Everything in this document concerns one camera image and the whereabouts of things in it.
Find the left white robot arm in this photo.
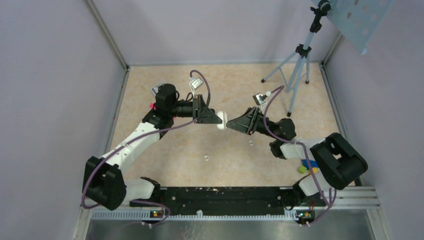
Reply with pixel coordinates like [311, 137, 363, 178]
[81, 83, 228, 211]

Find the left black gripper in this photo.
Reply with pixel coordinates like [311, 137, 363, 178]
[168, 94, 222, 124]

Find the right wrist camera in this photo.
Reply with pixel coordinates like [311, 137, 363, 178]
[252, 91, 272, 107]

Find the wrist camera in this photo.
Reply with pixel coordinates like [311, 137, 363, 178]
[252, 91, 272, 107]
[189, 77, 204, 92]

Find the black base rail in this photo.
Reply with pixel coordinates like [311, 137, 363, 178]
[148, 186, 325, 216]

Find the purple cable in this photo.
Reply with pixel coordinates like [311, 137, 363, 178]
[263, 85, 338, 226]
[81, 69, 212, 228]

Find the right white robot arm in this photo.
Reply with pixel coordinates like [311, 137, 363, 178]
[226, 107, 368, 206]

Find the white charging case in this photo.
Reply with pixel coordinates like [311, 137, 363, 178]
[216, 111, 228, 130]

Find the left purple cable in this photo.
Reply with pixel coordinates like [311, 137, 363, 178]
[81, 69, 212, 228]

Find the card deck box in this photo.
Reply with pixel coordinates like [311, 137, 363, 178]
[150, 82, 166, 96]

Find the perforated blue panel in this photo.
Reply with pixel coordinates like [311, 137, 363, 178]
[312, 0, 394, 55]

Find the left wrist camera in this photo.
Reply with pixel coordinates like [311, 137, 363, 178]
[189, 77, 204, 92]

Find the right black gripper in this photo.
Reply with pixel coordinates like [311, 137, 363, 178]
[225, 106, 280, 140]

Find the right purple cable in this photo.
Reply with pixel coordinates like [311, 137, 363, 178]
[263, 85, 338, 226]

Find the green cube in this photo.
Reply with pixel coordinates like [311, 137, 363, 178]
[297, 165, 308, 174]

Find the light blue tripod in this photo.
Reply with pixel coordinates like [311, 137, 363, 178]
[260, 0, 332, 117]

